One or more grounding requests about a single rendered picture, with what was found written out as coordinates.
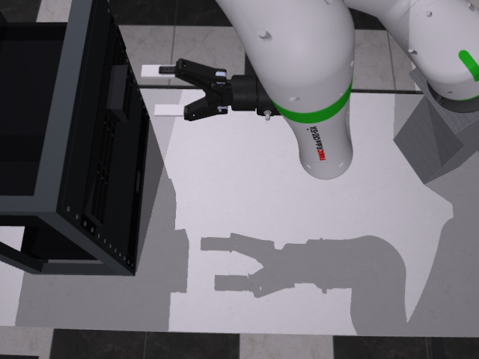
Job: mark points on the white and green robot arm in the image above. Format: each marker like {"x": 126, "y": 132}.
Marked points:
{"x": 303, "y": 53}

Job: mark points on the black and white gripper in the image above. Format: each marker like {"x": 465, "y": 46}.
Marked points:
{"x": 213, "y": 82}

